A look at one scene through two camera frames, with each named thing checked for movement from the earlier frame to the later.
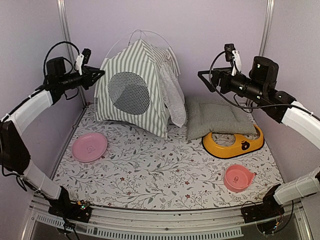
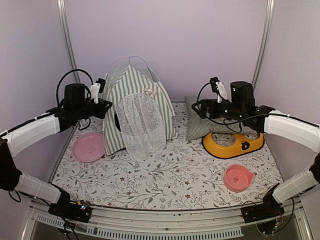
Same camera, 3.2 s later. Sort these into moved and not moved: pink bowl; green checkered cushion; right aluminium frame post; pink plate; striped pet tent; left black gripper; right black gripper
Moved: right black gripper; striped pet tent; left black gripper
Not moved: green checkered cushion; pink bowl; right aluminium frame post; pink plate
